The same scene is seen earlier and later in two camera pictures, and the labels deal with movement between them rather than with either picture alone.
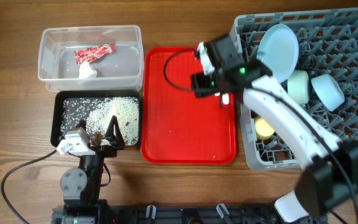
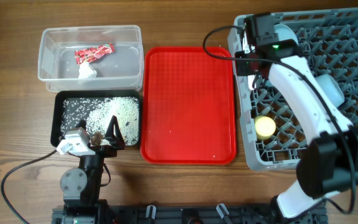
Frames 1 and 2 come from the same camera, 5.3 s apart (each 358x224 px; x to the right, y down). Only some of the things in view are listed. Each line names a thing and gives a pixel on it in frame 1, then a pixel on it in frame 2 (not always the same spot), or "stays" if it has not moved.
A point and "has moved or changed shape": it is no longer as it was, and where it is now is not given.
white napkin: x=86 y=71 stays
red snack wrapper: x=85 y=55 stays
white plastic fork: x=225 y=98 has moved or changed shape
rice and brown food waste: x=97 y=113 stays
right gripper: x=199 y=86 → x=241 y=69
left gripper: x=110 y=151 stays
